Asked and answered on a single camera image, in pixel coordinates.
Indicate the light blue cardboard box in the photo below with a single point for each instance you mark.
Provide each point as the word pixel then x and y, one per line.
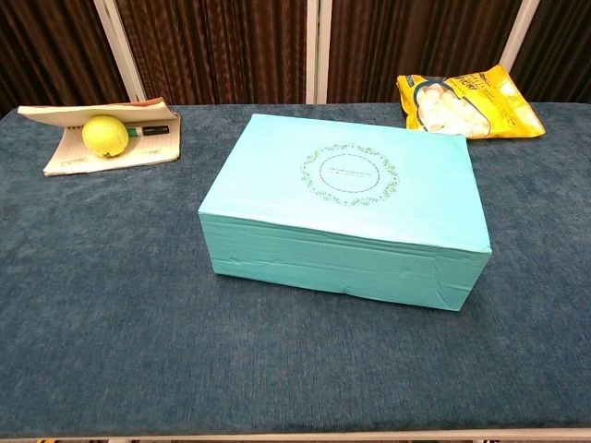
pixel 323 207

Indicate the brown and white book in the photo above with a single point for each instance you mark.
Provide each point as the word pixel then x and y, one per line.
pixel 152 152

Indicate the black and green marker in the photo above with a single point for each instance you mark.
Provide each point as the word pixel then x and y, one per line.
pixel 152 130

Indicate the dark blue table cloth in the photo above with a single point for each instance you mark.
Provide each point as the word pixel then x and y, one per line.
pixel 138 300

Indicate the dark brown pleated screen panel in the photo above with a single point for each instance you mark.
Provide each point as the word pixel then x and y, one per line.
pixel 46 46
pixel 415 32
pixel 221 46
pixel 563 41

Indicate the yellow-green tennis ball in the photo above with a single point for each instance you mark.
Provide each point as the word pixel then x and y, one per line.
pixel 104 136

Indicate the yellow snack bag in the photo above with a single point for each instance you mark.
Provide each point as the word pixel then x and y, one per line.
pixel 508 92

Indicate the white screen frame post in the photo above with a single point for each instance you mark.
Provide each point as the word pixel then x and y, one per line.
pixel 522 32
pixel 121 55
pixel 317 46

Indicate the white table frame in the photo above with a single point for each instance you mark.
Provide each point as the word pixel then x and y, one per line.
pixel 323 439

